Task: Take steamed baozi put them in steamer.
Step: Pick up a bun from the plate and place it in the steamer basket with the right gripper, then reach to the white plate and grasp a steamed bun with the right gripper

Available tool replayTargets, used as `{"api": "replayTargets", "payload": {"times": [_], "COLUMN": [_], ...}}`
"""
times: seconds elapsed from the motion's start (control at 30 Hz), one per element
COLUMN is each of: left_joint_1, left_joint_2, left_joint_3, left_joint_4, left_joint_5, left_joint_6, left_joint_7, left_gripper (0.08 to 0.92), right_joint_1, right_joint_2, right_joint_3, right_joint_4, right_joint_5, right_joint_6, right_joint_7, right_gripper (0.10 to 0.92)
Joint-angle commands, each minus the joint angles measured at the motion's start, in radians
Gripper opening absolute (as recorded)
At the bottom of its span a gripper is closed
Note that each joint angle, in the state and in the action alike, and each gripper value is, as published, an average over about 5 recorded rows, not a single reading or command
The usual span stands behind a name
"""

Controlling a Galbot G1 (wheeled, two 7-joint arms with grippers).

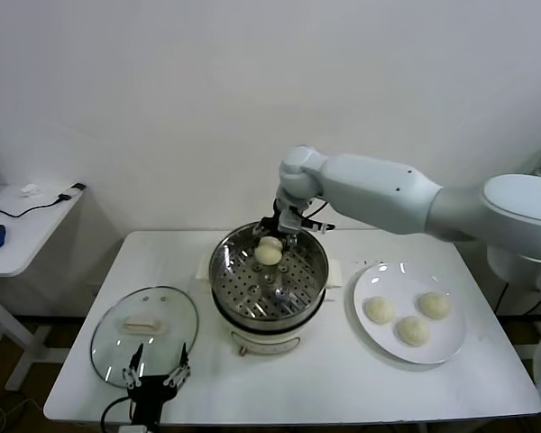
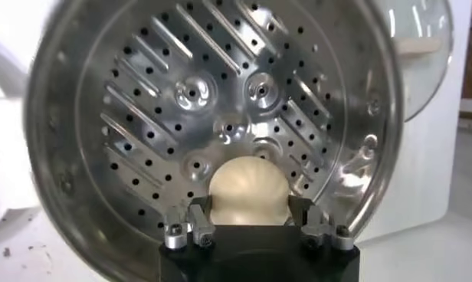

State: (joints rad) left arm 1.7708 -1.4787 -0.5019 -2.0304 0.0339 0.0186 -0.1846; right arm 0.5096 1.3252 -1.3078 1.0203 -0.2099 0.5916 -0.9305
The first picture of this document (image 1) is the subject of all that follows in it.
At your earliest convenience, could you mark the glass pot lid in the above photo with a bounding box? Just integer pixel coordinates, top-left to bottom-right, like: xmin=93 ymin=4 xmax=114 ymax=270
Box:
xmin=89 ymin=284 xmax=200 ymax=389

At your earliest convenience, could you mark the white side table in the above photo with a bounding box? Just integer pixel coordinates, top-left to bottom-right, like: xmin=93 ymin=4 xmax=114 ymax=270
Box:
xmin=0 ymin=183 xmax=87 ymax=392

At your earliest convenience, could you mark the black cable with plug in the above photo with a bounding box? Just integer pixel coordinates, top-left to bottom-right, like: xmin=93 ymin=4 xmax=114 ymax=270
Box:
xmin=0 ymin=193 xmax=71 ymax=220

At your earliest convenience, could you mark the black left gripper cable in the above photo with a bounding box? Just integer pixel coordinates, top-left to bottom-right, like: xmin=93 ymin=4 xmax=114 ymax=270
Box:
xmin=100 ymin=396 xmax=134 ymax=429

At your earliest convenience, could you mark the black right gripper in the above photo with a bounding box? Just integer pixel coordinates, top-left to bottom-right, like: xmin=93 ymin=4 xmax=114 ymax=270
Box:
xmin=251 ymin=198 xmax=304 ymax=253

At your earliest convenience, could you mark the stainless steel steamer basket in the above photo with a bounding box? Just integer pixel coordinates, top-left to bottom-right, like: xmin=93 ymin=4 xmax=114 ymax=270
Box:
xmin=207 ymin=220 xmax=330 ymax=319

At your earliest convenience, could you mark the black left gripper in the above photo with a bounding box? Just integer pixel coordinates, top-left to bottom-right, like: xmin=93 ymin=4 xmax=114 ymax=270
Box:
xmin=122 ymin=343 xmax=191 ymax=423

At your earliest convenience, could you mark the white steamed baozi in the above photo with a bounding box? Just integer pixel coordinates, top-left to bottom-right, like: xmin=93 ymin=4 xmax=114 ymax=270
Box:
xmin=364 ymin=296 xmax=397 ymax=326
xmin=416 ymin=291 xmax=452 ymax=321
xmin=395 ymin=316 xmax=430 ymax=347
xmin=254 ymin=235 xmax=284 ymax=266

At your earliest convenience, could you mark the white round plate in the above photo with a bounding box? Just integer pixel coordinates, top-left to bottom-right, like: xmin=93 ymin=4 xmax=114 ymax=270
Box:
xmin=353 ymin=263 xmax=468 ymax=365

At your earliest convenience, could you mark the cream electric cooking pot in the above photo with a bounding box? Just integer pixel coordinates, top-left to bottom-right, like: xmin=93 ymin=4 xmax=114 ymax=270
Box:
xmin=194 ymin=252 xmax=344 ymax=358

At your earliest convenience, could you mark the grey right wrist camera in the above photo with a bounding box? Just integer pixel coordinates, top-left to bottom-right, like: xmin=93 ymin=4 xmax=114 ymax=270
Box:
xmin=278 ymin=207 xmax=304 ymax=235

